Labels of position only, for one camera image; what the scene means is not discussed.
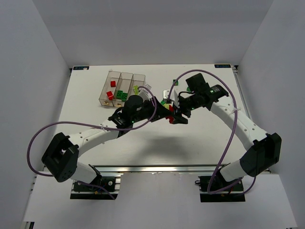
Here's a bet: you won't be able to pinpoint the smoky clear middle container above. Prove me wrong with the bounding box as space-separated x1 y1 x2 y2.
114 72 133 107

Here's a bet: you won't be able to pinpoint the blue table label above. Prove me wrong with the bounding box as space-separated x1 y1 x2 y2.
73 66 89 71
214 64 231 68

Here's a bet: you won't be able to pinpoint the green 2x3 lego brick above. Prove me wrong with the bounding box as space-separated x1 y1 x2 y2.
116 90 123 99

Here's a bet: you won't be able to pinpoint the red lego bricks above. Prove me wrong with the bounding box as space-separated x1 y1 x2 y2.
165 115 175 124

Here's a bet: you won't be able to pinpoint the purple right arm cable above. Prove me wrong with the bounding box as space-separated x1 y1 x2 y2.
168 69 257 194

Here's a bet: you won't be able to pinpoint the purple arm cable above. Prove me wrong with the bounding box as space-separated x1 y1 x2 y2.
168 69 257 194
27 86 158 200

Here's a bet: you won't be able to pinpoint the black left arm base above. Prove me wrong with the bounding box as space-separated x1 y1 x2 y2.
70 176 121 200

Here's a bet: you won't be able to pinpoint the red rounded lego brick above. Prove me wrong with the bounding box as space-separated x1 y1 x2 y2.
106 91 114 100

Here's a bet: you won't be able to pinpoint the smoky clear left container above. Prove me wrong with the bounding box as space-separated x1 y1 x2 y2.
99 71 121 106

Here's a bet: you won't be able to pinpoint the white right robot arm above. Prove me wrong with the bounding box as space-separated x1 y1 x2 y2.
163 70 282 184

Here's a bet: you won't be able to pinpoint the lime 2x3 lego brick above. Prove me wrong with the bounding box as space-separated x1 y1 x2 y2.
133 85 139 95

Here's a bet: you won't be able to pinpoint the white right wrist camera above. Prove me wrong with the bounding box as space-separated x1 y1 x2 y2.
163 89 179 107

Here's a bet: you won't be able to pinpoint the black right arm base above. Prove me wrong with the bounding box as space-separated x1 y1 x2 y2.
196 175 246 203

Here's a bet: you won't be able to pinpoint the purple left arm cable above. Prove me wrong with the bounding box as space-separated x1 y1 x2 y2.
27 86 158 200

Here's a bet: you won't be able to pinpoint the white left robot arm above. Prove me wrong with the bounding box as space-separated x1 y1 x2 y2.
41 95 172 184

